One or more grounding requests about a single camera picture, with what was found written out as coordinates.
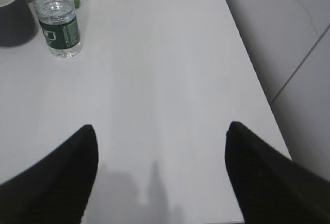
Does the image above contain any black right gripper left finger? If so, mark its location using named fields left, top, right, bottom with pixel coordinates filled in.
left=1, top=125, right=98, bottom=223

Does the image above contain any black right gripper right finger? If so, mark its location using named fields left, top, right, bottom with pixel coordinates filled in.
left=225, top=122, right=329, bottom=223

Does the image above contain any clear water bottle green label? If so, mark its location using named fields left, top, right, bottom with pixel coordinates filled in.
left=32, top=0, right=82, bottom=59

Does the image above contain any dark grey mug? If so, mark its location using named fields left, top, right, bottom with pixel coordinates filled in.
left=1, top=0, right=38, bottom=48

